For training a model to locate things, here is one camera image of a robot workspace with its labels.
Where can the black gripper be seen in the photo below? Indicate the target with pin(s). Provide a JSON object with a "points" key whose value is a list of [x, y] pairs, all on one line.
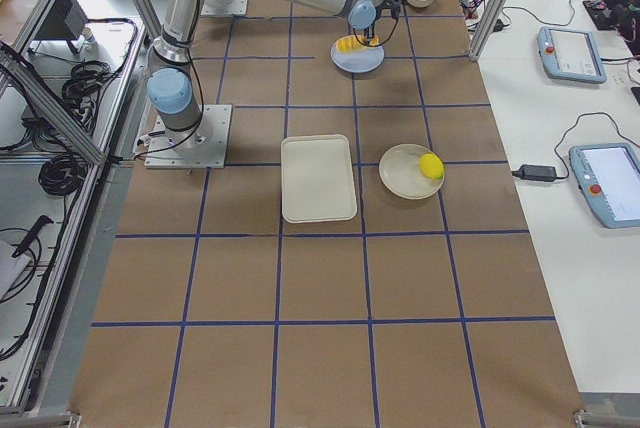
{"points": [[370, 28]]}

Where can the striped orange bread loaf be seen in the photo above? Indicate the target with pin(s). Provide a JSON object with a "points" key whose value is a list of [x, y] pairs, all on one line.
{"points": [[355, 43]]}

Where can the light blue plate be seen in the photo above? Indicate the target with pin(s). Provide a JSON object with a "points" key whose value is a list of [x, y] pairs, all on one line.
{"points": [[358, 61]]}

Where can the cream round plate with lemon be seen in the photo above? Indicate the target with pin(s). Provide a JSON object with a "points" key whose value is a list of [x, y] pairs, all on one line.
{"points": [[400, 173]]}

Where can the yellow lemon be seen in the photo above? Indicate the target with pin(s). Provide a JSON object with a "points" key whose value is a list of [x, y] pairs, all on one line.
{"points": [[431, 166]]}

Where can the cream rectangular tray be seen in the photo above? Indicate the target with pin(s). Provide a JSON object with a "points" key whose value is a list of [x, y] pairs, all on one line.
{"points": [[317, 181]]}

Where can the blue teach pendant far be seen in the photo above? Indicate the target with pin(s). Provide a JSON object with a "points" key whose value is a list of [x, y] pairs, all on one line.
{"points": [[570, 55]]}

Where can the blue teach pendant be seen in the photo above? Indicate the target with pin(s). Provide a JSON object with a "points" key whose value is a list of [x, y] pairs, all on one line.
{"points": [[608, 177], [570, 55]]}

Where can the black power adapter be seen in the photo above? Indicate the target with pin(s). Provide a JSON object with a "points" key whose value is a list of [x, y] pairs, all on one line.
{"points": [[542, 173]]}

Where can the blue teach pendant near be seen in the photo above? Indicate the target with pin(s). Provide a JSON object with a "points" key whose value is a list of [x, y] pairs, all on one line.
{"points": [[608, 177]]}

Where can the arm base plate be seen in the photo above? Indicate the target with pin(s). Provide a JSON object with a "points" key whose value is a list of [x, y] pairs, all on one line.
{"points": [[206, 148], [236, 8]]}

